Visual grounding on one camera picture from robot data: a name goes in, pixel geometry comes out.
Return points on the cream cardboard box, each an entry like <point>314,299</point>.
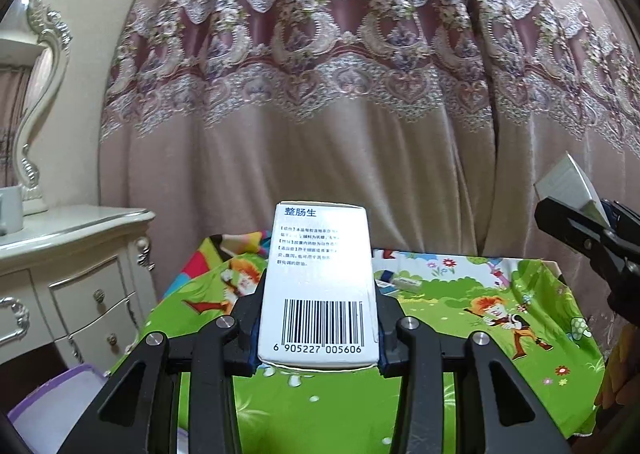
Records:
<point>570,184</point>

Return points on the beige pink curtain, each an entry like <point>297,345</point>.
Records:
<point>320,83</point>

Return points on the white ornate dresser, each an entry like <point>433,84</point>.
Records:
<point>75,229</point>

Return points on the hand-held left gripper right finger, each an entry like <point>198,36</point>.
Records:
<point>387,334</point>

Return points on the long white box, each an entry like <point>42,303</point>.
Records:
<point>407,282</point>

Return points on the dark blue box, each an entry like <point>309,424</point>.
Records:
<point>385,276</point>

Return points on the blue and white medicine box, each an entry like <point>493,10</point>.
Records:
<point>320,284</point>

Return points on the cartoon printed green cloth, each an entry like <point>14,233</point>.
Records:
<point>550,359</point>

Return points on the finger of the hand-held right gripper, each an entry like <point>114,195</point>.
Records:
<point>625,224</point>
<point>570,229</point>

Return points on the white cup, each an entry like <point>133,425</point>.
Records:
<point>10,209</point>

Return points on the white bin purple rim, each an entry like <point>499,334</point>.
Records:
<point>50,399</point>

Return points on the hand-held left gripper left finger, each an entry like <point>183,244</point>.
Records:
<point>247,329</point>

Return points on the ornate white mirror frame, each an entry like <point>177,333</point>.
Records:
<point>50,33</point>

